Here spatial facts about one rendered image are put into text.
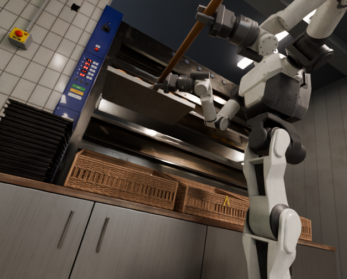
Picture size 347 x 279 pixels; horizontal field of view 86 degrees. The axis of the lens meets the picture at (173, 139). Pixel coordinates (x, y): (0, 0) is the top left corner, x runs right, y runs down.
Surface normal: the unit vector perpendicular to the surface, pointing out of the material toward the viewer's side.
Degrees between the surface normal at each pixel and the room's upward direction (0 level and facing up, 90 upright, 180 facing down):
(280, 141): 90
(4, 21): 90
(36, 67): 90
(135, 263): 90
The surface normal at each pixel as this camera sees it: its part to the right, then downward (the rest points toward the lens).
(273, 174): 0.43, 0.19
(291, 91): 0.31, -0.08
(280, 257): 0.21, 0.13
